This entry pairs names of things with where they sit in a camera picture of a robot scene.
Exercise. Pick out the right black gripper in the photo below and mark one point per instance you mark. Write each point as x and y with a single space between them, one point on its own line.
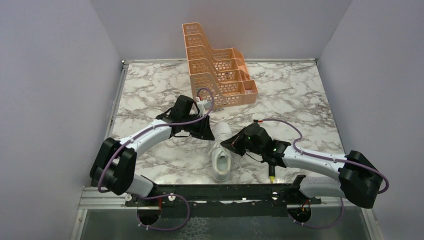
234 142

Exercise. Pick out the white sneaker shoe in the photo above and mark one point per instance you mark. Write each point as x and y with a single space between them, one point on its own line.
221 158

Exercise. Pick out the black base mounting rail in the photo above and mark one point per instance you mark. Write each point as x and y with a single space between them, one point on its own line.
221 200

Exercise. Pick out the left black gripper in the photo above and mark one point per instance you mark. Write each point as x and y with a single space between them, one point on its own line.
204 131

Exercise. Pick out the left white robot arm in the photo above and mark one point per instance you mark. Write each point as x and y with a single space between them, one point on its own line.
114 167

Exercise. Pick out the black yellow highlighter marker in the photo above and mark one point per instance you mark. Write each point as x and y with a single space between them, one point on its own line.
271 173

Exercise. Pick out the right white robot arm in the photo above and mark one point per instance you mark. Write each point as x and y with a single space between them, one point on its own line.
350 176

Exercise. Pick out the orange plastic file organizer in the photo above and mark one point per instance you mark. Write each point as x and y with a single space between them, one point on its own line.
218 74

